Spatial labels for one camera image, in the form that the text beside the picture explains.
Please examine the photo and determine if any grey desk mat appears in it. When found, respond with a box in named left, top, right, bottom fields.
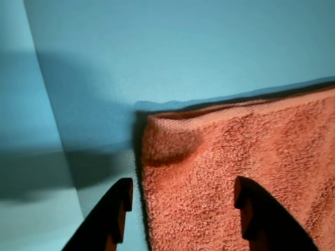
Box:
left=23, top=0, right=335, bottom=251

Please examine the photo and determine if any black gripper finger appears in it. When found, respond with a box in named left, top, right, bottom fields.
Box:
left=233, top=175, right=319, bottom=251
left=61, top=177, right=133, bottom=251

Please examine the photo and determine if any orange terry towel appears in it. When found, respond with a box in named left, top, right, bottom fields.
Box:
left=137, top=86, right=335, bottom=251

